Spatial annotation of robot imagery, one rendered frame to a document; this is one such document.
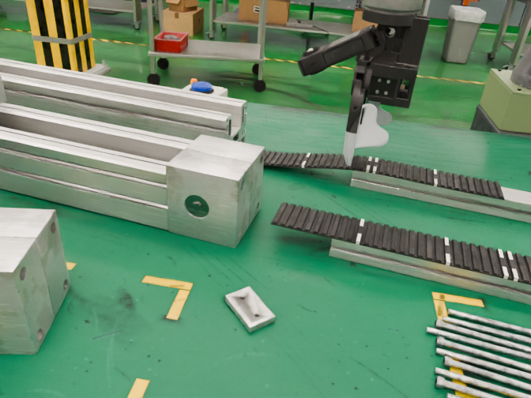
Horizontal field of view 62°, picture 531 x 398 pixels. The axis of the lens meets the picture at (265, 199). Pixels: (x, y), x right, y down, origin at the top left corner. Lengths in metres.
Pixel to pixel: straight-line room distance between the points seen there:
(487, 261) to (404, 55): 0.28
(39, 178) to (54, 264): 0.22
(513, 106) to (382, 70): 0.51
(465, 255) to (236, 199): 0.27
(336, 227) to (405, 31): 0.27
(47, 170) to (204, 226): 0.22
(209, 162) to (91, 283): 0.19
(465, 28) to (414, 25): 4.97
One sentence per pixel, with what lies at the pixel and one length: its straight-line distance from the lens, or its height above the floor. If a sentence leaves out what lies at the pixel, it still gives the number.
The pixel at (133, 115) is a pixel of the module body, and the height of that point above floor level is 0.84.
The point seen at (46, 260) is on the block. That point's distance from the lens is 0.45.
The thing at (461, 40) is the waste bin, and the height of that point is 0.25.
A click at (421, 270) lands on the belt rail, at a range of 0.55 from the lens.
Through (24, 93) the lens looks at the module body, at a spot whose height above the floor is 0.84.
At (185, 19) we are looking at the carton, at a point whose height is 0.18.
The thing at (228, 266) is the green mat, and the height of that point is 0.78.
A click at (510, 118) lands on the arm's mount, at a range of 1.10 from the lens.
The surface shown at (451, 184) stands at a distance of 0.71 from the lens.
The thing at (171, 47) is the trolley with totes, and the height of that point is 0.30.
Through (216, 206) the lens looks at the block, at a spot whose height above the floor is 0.83.
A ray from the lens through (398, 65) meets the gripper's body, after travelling 0.64.
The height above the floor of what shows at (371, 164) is 0.81.
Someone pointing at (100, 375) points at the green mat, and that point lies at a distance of 0.43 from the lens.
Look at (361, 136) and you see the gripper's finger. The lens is 0.65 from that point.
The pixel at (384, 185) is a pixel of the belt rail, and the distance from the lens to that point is 0.71.
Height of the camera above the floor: 1.11
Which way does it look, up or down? 31 degrees down
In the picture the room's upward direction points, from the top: 5 degrees clockwise
